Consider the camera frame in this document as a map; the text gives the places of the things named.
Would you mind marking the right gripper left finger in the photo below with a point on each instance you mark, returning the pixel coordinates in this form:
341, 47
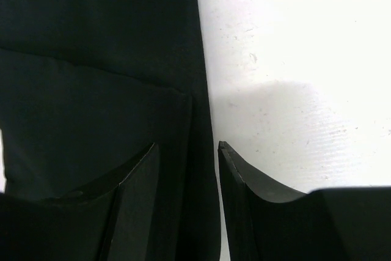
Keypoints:
106, 219

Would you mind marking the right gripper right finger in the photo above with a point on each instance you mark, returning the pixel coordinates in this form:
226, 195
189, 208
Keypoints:
267, 220

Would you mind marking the black cloth placemat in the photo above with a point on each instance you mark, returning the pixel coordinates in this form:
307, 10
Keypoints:
87, 84

